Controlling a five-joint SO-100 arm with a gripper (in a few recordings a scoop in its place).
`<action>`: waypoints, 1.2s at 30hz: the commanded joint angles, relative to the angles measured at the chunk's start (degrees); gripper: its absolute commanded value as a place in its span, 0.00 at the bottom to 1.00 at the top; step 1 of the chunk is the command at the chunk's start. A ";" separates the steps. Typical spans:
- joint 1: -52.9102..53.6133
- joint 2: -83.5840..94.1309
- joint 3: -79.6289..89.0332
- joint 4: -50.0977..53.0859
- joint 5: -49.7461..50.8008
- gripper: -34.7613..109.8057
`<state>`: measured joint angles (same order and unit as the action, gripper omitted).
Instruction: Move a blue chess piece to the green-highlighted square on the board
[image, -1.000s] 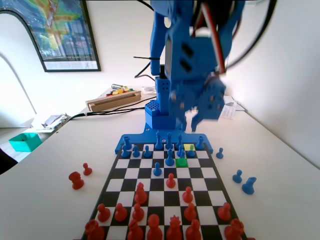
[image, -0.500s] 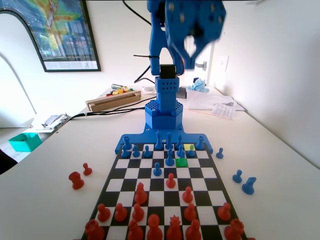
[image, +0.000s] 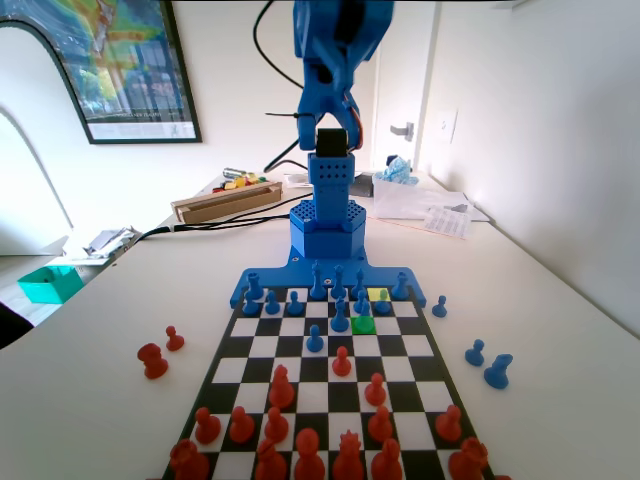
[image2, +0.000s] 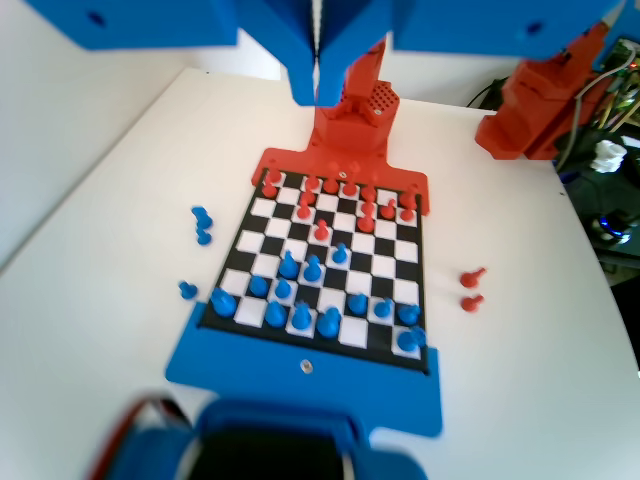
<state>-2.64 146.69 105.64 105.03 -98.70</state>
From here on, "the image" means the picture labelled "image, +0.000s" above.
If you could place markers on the red queen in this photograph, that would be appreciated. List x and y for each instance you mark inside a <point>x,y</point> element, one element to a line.
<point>348,462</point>

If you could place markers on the red pawn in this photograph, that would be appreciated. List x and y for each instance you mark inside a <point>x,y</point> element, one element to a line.
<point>276,429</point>
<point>375,394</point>
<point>448,427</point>
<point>206,430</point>
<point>174,342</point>
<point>241,429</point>
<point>380,427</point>
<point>341,366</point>

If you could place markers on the blue queen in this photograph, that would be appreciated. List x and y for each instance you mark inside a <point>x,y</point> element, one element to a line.
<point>338,285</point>

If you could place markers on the blue bishop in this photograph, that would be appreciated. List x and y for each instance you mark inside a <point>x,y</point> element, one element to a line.
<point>358,281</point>
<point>340,320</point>

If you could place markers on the blue arm base plate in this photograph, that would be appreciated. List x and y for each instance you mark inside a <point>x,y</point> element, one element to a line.
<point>270,277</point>

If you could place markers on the crumpled grey paper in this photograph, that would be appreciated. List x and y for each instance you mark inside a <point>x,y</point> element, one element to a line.
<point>107,242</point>

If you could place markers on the metal can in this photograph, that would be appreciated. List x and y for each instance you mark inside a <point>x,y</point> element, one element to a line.
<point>232,173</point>

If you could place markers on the blue rook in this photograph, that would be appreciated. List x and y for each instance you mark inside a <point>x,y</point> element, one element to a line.
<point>253,286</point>
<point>400,287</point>

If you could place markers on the white door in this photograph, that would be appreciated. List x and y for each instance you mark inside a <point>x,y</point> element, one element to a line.
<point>400,75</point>

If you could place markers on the red king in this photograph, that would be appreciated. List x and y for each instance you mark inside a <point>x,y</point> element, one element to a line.
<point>308,460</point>

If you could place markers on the black framed map poster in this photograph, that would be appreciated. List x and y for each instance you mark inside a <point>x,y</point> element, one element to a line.
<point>125,60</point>

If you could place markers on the red bishop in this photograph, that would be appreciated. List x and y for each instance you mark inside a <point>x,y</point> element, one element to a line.
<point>386,465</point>
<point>270,465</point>

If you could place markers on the blue pawn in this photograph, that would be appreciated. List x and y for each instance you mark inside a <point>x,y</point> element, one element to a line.
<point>475,356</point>
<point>271,305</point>
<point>382,306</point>
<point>361,296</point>
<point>439,309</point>
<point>294,306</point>
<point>314,342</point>

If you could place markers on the papers on table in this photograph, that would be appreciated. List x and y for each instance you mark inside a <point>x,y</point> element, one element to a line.
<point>400,200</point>

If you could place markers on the blue king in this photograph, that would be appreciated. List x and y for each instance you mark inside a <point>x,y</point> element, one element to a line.
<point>316,287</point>

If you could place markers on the printed paper sheet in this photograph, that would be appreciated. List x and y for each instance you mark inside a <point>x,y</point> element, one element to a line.
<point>447,222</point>

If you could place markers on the white paper stack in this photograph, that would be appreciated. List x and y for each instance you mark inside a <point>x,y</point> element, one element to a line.
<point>298,180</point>

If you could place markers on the red rook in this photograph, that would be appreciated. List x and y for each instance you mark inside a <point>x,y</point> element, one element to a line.
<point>467,462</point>
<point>189,465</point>

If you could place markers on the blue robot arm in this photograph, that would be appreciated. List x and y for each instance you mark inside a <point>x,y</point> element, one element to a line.
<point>330,200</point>

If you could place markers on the black seat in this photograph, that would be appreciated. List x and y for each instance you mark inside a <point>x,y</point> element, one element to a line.
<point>12,325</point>

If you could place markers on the colourful toy blocks pile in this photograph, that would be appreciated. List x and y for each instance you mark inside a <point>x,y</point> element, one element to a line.
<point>231,185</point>

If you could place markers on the grey flat object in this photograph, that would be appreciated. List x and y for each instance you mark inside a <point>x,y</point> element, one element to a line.
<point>364,186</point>

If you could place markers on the white curved object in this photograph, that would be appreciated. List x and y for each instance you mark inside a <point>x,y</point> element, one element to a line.
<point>30,75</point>

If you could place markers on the blue knight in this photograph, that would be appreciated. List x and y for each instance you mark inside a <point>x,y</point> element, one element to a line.
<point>497,377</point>

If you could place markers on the long wooden box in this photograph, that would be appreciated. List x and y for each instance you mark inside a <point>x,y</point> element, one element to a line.
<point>225,205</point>

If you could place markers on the teal box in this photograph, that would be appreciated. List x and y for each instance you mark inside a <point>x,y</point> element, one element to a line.
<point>55,287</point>

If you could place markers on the blue fluffy cloth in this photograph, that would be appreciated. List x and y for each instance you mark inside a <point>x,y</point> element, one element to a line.
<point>397,171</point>

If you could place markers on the black white chessboard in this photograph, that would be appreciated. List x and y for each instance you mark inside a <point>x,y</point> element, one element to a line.
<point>400,345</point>

